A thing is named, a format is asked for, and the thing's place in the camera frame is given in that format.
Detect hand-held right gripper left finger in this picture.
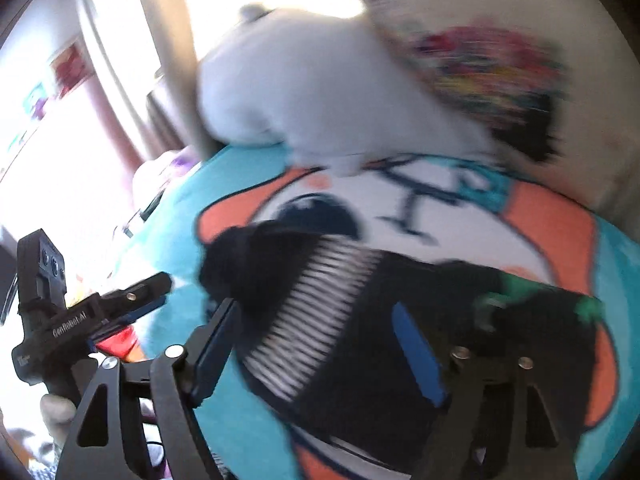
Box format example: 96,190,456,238
55,297,244,480

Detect teal printed blanket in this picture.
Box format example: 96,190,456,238
107,145,640,480

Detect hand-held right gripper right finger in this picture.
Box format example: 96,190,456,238
392,302,579,480

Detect small colourful wall poster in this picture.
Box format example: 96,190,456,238
21,84,54,122

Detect black pants with green print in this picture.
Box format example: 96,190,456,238
199,224,607,467

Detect person's left hand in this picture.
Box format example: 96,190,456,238
40,392,77,447

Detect red wall poster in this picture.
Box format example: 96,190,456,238
49,42,96,100

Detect colourful printed pillow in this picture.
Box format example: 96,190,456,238
332,0,632,211

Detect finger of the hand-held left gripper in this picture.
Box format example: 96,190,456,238
89,295,168,350
97,272,174,319

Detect red cloth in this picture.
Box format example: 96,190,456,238
95,327,142,362

